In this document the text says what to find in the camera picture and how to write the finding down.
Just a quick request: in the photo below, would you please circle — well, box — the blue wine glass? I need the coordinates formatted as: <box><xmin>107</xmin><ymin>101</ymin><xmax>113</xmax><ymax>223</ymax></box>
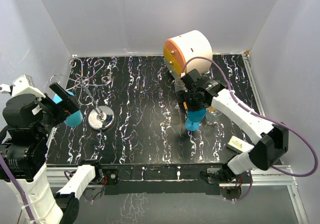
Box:
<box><xmin>185</xmin><ymin>109</ymin><xmax>207</xmax><ymax>132</ymax></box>
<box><xmin>53</xmin><ymin>94</ymin><xmax>83</xmax><ymax>127</ymax></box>

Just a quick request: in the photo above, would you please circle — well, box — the wide clear wine glass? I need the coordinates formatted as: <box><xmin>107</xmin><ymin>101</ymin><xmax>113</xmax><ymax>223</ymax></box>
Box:
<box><xmin>205</xmin><ymin>107</ymin><xmax>222</xmax><ymax>125</ymax></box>

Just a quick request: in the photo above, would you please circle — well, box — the yellow wine glass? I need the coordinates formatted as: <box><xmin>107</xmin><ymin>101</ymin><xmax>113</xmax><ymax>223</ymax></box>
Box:
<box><xmin>183</xmin><ymin>102</ymin><xmax>188</xmax><ymax>110</ymax></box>

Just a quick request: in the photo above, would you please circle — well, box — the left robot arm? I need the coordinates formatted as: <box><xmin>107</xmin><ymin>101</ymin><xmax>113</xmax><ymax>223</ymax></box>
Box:
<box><xmin>0</xmin><ymin>83</ymin><xmax>103</xmax><ymax>224</ymax></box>

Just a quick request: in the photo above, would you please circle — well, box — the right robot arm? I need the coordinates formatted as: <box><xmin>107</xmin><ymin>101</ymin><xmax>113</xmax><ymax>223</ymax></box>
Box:
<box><xmin>176</xmin><ymin>69</ymin><xmax>289</xmax><ymax>183</ymax></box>

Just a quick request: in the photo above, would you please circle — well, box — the chrome wine glass rack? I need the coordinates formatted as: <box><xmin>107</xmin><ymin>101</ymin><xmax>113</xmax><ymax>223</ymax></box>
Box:
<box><xmin>49</xmin><ymin>57</ymin><xmax>115</xmax><ymax>131</ymax></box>

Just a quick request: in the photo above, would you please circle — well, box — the round white drawer cabinet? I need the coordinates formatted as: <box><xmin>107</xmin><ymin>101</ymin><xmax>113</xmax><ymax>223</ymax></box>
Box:
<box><xmin>163</xmin><ymin>30</ymin><xmax>213</xmax><ymax>79</ymax></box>

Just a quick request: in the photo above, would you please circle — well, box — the small yellow white box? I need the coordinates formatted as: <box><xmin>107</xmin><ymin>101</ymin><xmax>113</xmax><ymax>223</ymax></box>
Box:
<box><xmin>227</xmin><ymin>136</ymin><xmax>254</xmax><ymax>154</ymax></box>

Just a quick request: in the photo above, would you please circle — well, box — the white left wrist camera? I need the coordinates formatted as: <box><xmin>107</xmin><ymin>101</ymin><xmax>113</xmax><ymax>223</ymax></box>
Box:
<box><xmin>0</xmin><ymin>74</ymin><xmax>46</xmax><ymax>98</ymax></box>

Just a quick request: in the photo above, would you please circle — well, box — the aluminium frame rail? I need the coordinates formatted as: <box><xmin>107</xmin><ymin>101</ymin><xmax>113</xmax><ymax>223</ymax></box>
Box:
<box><xmin>47</xmin><ymin>56</ymin><xmax>308</xmax><ymax>224</ymax></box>

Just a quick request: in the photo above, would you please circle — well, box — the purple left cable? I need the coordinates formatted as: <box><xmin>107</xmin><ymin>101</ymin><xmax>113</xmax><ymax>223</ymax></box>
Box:
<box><xmin>0</xmin><ymin>156</ymin><xmax>38</xmax><ymax>224</ymax></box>

